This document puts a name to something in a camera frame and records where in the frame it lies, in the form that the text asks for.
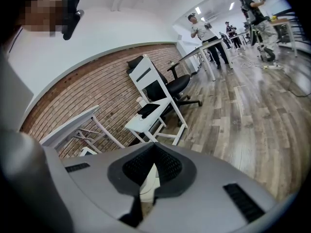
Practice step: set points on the black head-worn camera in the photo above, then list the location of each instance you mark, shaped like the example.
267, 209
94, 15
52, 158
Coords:
71, 25

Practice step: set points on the black flat tablet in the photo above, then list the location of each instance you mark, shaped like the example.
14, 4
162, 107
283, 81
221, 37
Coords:
148, 110

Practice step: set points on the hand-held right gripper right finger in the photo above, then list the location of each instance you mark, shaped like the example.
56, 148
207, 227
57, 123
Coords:
206, 203

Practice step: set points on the white power strip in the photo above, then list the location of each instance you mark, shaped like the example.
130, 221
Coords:
273, 67

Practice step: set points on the white wooden chair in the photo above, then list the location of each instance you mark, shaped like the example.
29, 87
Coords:
145, 125

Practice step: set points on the black office chair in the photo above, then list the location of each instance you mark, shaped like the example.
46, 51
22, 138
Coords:
178, 85

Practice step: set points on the person's head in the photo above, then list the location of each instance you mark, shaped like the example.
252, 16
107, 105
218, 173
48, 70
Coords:
41, 11

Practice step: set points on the wood top table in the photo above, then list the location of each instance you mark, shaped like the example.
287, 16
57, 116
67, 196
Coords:
281, 21

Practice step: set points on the white rectangular table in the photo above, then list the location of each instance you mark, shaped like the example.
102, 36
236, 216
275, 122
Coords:
73, 124

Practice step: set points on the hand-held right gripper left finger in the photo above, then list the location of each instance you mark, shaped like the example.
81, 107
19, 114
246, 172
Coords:
97, 183

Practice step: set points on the dark top table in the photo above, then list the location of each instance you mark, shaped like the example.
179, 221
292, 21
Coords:
201, 48

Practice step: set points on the cream trash bin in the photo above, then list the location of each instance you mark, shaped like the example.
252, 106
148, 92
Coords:
86, 151

